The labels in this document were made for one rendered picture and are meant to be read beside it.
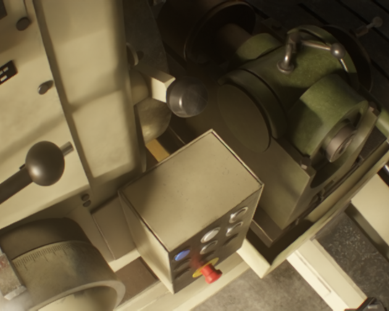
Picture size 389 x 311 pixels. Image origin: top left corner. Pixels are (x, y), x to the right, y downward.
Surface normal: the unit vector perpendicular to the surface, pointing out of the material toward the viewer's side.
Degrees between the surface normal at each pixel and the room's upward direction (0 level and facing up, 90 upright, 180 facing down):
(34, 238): 26
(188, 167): 0
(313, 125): 47
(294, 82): 20
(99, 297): 74
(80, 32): 90
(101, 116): 90
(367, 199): 0
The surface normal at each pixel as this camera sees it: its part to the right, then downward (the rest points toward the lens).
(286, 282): 0.04, -0.51
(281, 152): -0.78, 0.52
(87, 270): 0.63, -0.73
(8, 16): 0.62, 0.68
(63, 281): 0.41, -0.69
